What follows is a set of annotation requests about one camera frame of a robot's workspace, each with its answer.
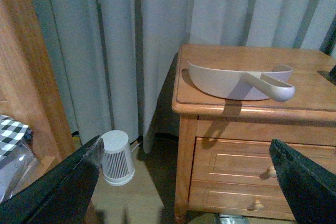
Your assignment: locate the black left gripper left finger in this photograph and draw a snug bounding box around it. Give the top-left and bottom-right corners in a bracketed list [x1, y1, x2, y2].
[1, 136, 104, 223]

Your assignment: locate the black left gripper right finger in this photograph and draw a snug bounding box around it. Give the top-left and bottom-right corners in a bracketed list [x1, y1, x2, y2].
[269, 139, 335, 223]

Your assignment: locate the beige plastic dustpan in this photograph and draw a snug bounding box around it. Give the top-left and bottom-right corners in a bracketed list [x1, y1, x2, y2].
[188, 62, 295, 102]

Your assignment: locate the wooden upper drawer knob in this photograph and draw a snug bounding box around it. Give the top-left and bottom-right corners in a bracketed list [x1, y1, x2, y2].
[259, 166, 277, 180]

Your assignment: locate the wooden drawer knob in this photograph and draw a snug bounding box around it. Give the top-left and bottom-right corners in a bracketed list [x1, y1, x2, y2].
[247, 200, 264, 211]
[259, 166, 277, 180]

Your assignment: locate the wooden lower drawer knob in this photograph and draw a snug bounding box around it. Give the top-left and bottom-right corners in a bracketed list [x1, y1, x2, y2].
[247, 200, 264, 211]

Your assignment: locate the white cylindrical air purifier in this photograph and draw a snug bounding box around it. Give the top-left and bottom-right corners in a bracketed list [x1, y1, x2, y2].
[102, 130, 135, 186]

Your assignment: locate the black white checkered bedsheet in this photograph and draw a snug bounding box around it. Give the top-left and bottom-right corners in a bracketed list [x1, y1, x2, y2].
[1, 115, 33, 161]

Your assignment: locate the wooden nightstand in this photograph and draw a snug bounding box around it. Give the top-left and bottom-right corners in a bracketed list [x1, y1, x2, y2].
[172, 45, 335, 223]

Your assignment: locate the wooden bed headboard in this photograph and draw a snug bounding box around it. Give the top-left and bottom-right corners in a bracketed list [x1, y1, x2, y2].
[1, 0, 75, 166]

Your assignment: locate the grey-blue curtain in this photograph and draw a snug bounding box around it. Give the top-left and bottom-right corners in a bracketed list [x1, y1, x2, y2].
[33, 0, 335, 152]

